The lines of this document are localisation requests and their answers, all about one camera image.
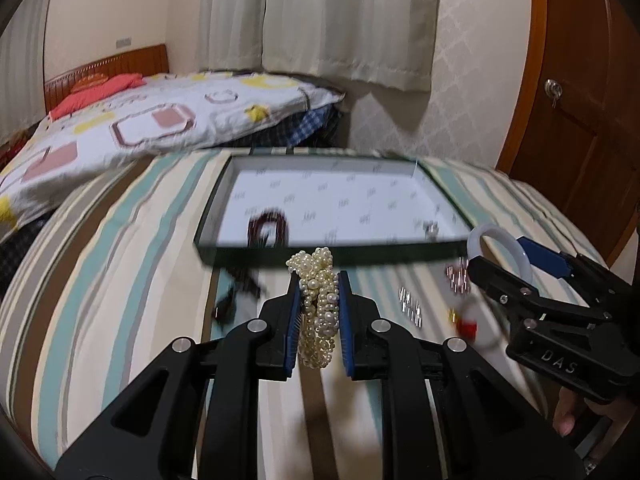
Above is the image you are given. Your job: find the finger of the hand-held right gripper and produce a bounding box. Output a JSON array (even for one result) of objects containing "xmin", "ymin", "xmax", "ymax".
[
  {"xmin": 516, "ymin": 236, "xmax": 582, "ymax": 279},
  {"xmin": 466, "ymin": 255, "xmax": 546, "ymax": 312}
]

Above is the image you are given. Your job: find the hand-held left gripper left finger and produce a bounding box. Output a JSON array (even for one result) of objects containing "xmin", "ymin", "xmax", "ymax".
[{"xmin": 55, "ymin": 272, "xmax": 303, "ymax": 480}]

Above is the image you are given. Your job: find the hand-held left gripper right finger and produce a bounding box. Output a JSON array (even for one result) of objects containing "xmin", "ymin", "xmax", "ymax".
[{"xmin": 337, "ymin": 270, "xmax": 586, "ymax": 480}]

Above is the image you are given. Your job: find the cream pearl bracelet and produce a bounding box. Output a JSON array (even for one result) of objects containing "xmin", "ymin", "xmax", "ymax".
[{"xmin": 286, "ymin": 246, "xmax": 342, "ymax": 369}]

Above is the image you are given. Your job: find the rose gold pendant necklace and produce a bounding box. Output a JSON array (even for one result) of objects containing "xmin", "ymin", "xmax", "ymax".
[{"xmin": 445, "ymin": 257, "xmax": 471, "ymax": 292}]

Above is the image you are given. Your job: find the white jade bangle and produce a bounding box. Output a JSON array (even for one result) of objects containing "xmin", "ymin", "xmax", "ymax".
[{"xmin": 467, "ymin": 225, "xmax": 534, "ymax": 286}]

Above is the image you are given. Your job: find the white-lined jewelry box tray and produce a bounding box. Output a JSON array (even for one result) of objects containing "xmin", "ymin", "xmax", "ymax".
[{"xmin": 192, "ymin": 154, "xmax": 481, "ymax": 267}]

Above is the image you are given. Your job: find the person's right hand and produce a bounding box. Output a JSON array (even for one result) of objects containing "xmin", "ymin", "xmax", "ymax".
[{"xmin": 552, "ymin": 386, "xmax": 613, "ymax": 436}]

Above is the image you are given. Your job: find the red and gold charm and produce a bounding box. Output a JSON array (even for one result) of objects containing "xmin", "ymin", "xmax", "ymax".
[{"xmin": 447, "ymin": 305, "xmax": 501, "ymax": 348}]

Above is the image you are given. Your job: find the black ribbon choker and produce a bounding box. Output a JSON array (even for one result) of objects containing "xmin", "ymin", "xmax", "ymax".
[{"xmin": 212, "ymin": 262, "xmax": 268, "ymax": 328}]

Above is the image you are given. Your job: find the row of silver earrings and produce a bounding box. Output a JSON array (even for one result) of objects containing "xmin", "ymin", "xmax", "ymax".
[{"xmin": 397, "ymin": 287, "xmax": 424, "ymax": 327}]

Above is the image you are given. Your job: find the brown wooden door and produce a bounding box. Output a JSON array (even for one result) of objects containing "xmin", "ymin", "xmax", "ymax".
[{"xmin": 510, "ymin": 0, "xmax": 640, "ymax": 267}]

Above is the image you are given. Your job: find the metal door knob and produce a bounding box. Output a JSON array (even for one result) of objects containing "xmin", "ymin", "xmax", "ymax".
[{"xmin": 544, "ymin": 78, "xmax": 564, "ymax": 109}]

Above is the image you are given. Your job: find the blue plaid sheet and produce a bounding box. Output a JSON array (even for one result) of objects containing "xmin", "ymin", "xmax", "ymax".
[{"xmin": 220, "ymin": 105, "xmax": 346, "ymax": 149}]

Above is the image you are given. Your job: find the bed with patterned quilt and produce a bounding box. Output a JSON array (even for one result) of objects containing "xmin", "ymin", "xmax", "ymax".
[{"xmin": 0, "ymin": 72, "xmax": 346, "ymax": 231}]

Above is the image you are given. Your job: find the dark checkered cloth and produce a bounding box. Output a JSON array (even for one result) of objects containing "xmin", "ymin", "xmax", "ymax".
[{"xmin": 0, "ymin": 210, "xmax": 53, "ymax": 291}]

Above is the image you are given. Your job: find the wide cream curtain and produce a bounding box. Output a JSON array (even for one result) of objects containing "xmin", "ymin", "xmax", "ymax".
[{"xmin": 260, "ymin": 0, "xmax": 433, "ymax": 93}]

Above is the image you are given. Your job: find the red pillow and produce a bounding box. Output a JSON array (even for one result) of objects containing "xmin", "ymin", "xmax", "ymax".
[{"xmin": 50, "ymin": 73, "xmax": 146, "ymax": 120}]

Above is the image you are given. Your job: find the wooden headboard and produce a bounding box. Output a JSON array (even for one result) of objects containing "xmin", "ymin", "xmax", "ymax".
[{"xmin": 44, "ymin": 44, "xmax": 170, "ymax": 113}]

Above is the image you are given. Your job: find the orange cushion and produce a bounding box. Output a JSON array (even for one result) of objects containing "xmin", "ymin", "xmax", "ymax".
[{"xmin": 70, "ymin": 74, "xmax": 108, "ymax": 93}]

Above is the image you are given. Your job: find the narrow cream curtain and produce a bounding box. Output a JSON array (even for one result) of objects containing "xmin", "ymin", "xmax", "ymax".
[{"xmin": 197, "ymin": 0, "xmax": 268, "ymax": 73}]

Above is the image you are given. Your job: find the grey striped curtain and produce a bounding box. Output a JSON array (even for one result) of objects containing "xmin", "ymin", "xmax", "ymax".
[{"xmin": 0, "ymin": 0, "xmax": 57, "ymax": 138}]

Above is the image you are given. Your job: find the dark red bead bracelet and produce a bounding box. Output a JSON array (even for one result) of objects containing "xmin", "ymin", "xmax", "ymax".
[{"xmin": 247, "ymin": 207, "xmax": 290, "ymax": 247}]

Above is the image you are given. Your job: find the orange wooden door frame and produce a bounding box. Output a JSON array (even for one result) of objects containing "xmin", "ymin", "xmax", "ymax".
[{"xmin": 494, "ymin": 0, "xmax": 551, "ymax": 178}]

